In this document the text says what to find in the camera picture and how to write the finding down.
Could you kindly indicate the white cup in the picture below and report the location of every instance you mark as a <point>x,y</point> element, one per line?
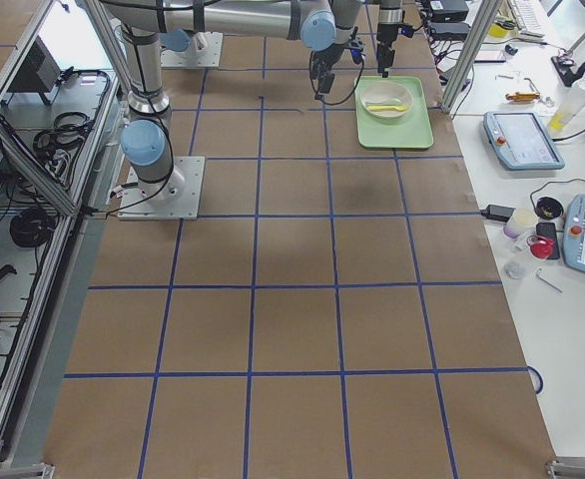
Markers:
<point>521,221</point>

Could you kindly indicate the light green tray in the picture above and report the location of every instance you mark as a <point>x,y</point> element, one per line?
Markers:
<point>411,131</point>

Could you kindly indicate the black power adapter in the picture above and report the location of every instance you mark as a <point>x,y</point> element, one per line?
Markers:
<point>497,213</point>

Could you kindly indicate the blue teach pendant far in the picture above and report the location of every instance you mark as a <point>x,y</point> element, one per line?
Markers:
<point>520,141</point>

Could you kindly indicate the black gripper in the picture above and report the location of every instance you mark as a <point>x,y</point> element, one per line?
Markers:
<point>386,33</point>
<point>320,64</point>

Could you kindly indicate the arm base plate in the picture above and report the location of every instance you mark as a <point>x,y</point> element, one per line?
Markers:
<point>204,51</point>
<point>179,199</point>

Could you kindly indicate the yellow plastic fork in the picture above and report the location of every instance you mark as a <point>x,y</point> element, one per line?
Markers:
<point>388,107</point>

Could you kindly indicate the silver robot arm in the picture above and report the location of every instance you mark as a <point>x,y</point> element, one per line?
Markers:
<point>327,28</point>
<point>390,12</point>

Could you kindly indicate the gold metal cylinder tool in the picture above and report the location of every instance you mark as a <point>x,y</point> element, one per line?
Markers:
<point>522,97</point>

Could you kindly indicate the clear bottle yellow liquid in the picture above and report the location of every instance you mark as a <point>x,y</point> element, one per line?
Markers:
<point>571,105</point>

